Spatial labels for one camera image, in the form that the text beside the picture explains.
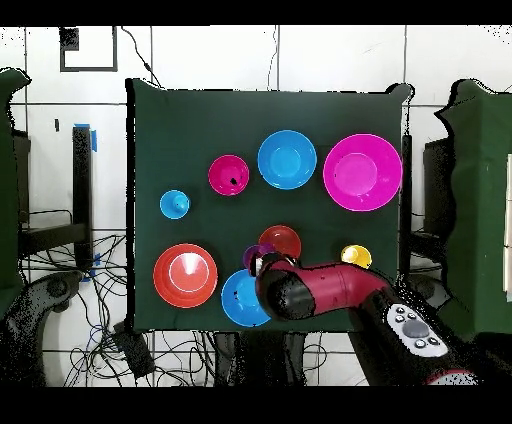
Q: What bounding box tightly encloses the small orange-red plastic bowl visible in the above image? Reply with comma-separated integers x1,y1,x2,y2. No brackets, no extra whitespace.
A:
258,224,303,261

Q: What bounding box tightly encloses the purple plastic cup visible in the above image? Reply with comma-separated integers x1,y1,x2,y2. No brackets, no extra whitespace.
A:
242,243,277,270

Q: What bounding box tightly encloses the blue plastic bowl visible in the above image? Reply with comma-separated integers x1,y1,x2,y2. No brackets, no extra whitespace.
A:
256,129,318,191
220,268,273,328

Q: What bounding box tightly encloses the small crimson plastic bowl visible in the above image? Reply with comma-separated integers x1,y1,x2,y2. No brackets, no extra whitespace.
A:
207,154,251,197

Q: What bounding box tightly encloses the yellow plastic cup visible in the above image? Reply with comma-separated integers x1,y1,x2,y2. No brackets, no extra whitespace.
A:
340,244,373,270

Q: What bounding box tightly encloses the large orange-red plastic bowl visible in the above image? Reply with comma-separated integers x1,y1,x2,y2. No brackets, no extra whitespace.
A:
152,242,219,309

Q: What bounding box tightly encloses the light blue plastic cup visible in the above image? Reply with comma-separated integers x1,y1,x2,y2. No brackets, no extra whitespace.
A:
159,189,192,221

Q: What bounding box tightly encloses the large pink plastic bowl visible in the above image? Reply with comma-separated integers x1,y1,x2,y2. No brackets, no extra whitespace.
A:
322,133,404,212

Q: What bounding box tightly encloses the dark green tablecloth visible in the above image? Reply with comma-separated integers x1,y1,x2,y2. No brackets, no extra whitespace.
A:
125,77,413,335

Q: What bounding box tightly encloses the black stand base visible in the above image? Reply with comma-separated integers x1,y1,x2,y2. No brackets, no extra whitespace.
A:
7,270,85,385
403,273,451,309

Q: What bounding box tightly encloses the black power brick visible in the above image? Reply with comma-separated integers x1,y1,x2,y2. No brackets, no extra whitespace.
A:
113,323,155,379

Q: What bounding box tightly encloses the dark green side cloth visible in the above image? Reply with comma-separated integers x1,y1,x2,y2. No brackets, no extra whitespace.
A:
0,67,32,317
434,78,512,343

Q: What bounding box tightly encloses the white panel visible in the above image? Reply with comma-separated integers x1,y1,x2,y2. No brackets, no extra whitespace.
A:
498,152,512,302

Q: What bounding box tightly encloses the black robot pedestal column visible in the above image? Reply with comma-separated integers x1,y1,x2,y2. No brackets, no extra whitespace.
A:
213,330,307,387

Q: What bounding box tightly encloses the black side frame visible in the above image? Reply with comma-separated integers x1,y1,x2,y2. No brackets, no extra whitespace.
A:
422,137,455,241

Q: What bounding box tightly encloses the grey square floor frame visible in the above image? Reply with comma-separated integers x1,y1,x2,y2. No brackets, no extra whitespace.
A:
59,26,119,73

